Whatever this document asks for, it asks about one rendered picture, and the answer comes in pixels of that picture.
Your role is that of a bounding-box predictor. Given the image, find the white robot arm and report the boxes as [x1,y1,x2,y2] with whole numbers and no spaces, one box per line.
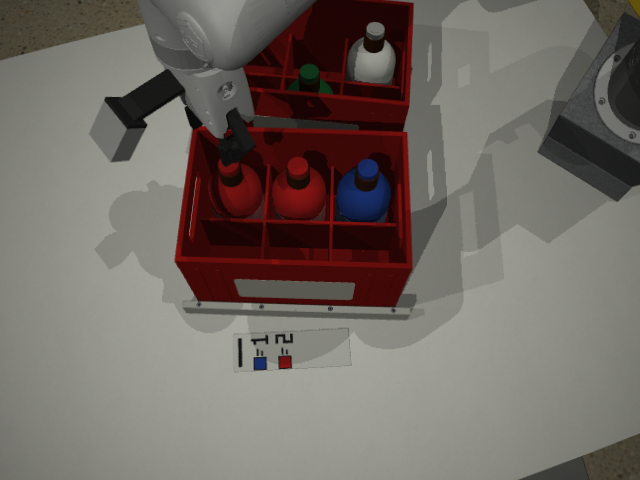
[89,0,640,162]

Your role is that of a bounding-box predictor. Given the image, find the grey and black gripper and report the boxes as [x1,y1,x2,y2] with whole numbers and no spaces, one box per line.
[155,54,256,167]

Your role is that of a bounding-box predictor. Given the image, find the white paper pick list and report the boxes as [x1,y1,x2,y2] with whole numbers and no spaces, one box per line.
[233,329,351,372]

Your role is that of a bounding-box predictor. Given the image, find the red crate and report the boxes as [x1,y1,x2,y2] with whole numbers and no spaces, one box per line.
[242,0,412,132]
[175,126,412,307]

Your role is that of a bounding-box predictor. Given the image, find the green bottle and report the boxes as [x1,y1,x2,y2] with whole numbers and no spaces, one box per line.
[287,64,333,94]

